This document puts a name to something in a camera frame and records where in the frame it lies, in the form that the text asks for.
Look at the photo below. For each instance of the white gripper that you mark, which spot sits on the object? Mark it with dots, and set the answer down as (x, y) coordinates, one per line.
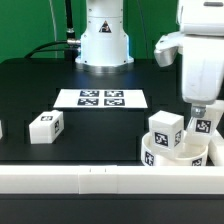
(202, 66)

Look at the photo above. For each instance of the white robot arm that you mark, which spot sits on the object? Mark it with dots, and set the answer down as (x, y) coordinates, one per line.
(105, 45)

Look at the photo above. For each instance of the white right fence bar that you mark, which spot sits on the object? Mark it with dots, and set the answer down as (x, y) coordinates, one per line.
(216, 149)

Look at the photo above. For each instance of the white fence bar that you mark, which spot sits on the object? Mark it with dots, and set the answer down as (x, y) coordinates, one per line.
(216, 149)
(30, 179)

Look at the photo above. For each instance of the white marker sheet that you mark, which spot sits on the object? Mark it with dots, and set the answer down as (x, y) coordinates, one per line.
(100, 98)

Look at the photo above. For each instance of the white front fence bar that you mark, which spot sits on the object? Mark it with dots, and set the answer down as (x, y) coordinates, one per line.
(30, 179)

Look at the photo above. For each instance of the white object at left edge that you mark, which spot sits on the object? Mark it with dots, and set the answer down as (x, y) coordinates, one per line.
(1, 133)

